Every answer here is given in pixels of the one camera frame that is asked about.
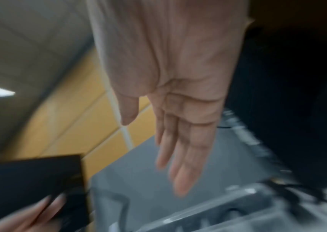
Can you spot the yellow partition panel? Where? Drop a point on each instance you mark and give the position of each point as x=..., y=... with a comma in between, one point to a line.
x=74, y=117

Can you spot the black desktop computer tower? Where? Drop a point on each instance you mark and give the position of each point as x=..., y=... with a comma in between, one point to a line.
x=295, y=113

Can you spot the person's right hand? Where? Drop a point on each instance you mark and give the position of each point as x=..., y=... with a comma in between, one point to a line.
x=175, y=56

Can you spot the clear plastic compartment box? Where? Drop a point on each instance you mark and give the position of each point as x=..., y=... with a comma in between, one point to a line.
x=209, y=215

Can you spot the grey desk partition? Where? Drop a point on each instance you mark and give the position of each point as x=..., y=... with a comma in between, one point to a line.
x=140, y=176

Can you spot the person's left hand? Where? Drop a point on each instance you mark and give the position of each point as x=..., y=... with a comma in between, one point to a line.
x=23, y=217

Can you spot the black monitor with square stand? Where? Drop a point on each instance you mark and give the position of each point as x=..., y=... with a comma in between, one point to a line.
x=23, y=181

